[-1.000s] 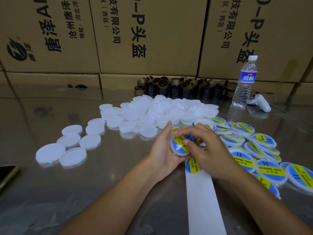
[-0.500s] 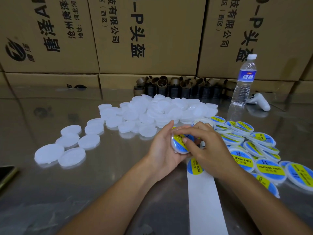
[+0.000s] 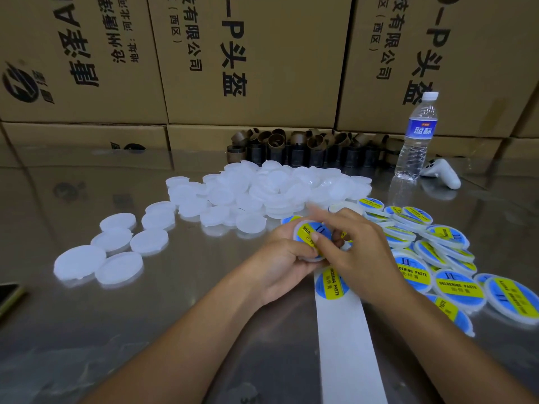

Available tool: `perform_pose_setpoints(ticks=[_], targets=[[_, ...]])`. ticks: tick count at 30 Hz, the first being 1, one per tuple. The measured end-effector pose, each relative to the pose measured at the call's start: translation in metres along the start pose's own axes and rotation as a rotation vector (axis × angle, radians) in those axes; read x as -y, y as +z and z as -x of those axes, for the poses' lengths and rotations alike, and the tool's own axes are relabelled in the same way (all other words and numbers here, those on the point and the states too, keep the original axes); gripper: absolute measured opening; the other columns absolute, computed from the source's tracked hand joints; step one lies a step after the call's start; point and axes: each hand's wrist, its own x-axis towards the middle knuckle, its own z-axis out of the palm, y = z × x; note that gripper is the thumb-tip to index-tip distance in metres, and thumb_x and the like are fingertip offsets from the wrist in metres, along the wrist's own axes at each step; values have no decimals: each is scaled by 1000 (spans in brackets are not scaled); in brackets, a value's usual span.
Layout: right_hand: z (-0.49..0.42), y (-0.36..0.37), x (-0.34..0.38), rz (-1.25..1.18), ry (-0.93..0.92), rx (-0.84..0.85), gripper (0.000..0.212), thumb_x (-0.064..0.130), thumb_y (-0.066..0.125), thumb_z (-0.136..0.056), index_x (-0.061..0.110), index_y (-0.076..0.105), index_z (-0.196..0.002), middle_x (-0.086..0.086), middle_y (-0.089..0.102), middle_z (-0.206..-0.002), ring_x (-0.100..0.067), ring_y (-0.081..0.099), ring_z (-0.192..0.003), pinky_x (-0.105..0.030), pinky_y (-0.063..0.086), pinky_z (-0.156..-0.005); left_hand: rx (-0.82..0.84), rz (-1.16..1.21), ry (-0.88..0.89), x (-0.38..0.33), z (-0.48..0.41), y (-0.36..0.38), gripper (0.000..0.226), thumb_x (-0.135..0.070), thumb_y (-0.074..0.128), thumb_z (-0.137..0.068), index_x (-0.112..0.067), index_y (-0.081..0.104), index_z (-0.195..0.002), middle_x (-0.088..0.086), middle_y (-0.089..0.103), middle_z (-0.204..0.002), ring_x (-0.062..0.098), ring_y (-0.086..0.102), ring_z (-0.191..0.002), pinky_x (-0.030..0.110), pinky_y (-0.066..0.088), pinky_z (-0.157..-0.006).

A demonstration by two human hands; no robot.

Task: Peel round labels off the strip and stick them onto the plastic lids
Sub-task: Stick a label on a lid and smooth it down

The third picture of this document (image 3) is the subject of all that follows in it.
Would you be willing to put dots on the person's right hand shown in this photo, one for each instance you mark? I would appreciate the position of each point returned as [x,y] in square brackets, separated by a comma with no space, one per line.
[362,261]

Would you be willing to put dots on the person's left hand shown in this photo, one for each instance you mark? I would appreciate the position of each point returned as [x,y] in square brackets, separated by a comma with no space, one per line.
[274,269]

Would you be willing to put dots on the pile of white plastic lids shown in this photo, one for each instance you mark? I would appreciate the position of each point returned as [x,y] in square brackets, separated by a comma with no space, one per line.
[244,189]

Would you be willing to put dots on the sticker roll with backing strip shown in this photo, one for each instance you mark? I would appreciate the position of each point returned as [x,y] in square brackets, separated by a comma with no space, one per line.
[349,349]

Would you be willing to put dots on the person's right forearm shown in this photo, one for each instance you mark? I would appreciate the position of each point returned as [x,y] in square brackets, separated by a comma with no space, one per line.
[472,362]

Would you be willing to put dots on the person's left forearm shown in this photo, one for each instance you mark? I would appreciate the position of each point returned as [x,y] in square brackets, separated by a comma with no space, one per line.
[168,357]

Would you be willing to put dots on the white handheld controller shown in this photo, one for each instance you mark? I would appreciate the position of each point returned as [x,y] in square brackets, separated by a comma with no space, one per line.
[441,172]

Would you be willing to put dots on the row of dark cardboard tubes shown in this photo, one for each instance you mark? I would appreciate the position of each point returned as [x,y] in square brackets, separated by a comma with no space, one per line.
[291,147]

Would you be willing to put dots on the clear plastic water bottle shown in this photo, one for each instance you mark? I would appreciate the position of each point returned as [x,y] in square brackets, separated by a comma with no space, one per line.
[416,138]

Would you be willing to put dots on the stack of brown cardboard boxes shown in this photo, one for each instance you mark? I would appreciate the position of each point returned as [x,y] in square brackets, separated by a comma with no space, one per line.
[253,63]

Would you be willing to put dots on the black phone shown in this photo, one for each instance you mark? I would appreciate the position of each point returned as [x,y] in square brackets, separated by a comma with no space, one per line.
[8,297]

